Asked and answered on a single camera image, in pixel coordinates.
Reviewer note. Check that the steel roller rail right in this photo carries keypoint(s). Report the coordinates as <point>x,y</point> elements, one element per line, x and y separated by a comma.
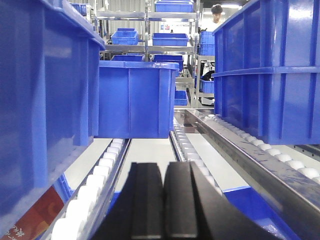
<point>294,196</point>

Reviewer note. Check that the metal storage shelf rack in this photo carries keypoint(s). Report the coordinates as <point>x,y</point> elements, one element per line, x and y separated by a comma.
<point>141,15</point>

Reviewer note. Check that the red label card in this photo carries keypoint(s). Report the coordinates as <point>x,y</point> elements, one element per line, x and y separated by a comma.
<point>37,219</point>

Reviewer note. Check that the stacked blue crates background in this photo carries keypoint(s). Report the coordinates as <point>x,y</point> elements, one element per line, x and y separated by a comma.
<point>206,43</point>

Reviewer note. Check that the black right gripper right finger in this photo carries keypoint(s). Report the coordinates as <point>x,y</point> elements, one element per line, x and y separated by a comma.
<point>195,210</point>

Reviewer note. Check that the blue bin near left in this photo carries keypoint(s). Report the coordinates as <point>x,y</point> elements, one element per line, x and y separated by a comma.
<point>49,68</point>

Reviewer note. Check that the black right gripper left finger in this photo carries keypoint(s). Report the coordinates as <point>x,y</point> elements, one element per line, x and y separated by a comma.
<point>137,213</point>

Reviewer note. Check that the blue bin on top shelf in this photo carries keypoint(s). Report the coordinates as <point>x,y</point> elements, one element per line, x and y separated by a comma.
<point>174,6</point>

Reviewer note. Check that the blue bin shelf middle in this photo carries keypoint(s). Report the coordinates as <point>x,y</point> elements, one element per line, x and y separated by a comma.
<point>170,39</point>

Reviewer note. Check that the blue bin shelf left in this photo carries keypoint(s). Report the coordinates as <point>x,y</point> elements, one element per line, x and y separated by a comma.
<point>128,36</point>

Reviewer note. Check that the blue plastic bin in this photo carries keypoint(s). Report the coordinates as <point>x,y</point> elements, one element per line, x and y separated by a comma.
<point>136,99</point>

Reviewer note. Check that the blue bin shelf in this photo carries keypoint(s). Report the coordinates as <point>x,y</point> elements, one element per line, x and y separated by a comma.
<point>128,36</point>
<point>170,39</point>

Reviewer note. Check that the white roller track middle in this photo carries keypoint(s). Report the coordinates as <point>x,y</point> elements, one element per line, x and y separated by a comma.
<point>184,151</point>

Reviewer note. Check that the stacked blue bin right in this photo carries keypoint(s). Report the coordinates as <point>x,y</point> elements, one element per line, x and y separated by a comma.
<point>267,71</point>

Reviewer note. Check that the blue bin below rollers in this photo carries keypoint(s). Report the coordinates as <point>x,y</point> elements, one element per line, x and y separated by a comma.
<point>250,203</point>

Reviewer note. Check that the person in white shirt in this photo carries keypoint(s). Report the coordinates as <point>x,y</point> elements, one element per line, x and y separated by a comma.
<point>210,24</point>

